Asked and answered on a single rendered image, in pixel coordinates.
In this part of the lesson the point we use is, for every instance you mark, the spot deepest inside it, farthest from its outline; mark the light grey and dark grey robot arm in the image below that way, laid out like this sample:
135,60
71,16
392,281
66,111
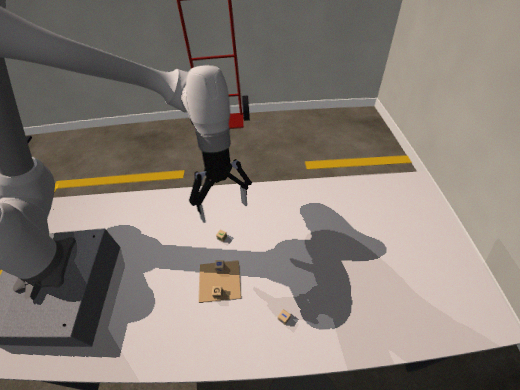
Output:
26,249

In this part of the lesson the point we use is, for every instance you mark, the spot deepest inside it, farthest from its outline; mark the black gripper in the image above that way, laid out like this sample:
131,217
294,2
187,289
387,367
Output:
217,168

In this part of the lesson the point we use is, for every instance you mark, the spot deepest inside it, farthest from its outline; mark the tan square mat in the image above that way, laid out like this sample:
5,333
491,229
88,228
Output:
229,280

